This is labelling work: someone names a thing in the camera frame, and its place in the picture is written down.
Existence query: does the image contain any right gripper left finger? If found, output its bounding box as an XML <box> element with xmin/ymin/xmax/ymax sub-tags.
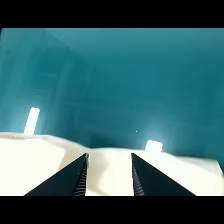
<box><xmin>24</xmin><ymin>152</ymin><xmax>90</xmax><ymax>197</ymax></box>

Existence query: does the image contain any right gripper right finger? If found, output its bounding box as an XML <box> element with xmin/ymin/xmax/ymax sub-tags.
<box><xmin>130</xmin><ymin>152</ymin><xmax>196</xmax><ymax>197</ymax></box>

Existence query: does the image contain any cream garment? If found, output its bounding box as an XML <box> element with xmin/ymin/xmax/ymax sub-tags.
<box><xmin>0</xmin><ymin>131</ymin><xmax>224</xmax><ymax>197</ymax></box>

